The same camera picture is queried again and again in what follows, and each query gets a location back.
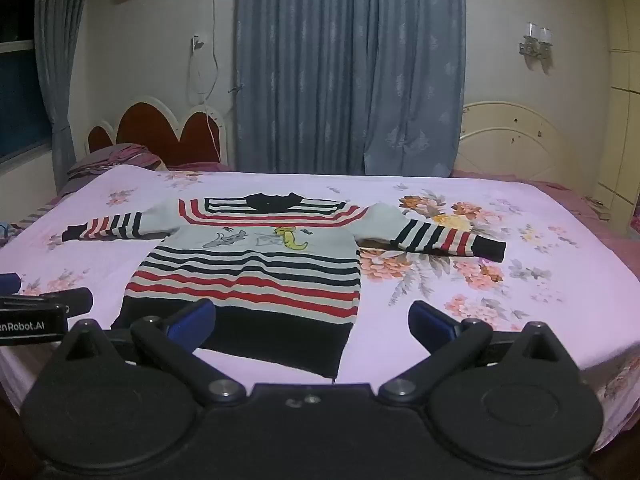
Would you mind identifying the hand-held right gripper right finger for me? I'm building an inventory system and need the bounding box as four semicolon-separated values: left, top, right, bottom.
378;301;577;406

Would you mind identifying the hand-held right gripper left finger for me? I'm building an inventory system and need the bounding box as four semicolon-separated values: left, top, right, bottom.
54;299;247;409

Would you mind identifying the striped knit sweater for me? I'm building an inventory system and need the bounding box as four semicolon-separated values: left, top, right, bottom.
62;192;507;379

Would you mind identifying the pink floral bed sheet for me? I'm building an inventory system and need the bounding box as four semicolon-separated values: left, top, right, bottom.
0;164;640;413

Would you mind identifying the red and white headboard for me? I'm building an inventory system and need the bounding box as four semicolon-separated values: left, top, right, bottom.
86;95;231;169

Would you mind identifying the cream headboard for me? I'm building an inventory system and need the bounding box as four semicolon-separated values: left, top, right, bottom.
452;101;574;181

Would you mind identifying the window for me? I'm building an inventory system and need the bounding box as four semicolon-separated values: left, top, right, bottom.
0;0;52;164

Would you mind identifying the blue window curtain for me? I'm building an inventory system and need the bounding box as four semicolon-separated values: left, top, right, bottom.
33;0;109;192

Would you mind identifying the blue patterned curtain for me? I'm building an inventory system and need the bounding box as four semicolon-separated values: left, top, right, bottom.
232;0;469;177

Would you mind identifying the cream wardrobe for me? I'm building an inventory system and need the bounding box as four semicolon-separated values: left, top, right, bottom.
594;0;640;227

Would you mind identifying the white charger cable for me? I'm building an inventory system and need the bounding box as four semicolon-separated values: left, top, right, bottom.
187;40;222;166

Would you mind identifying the glass wall lamp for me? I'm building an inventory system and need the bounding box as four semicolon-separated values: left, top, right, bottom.
518;22;555;57

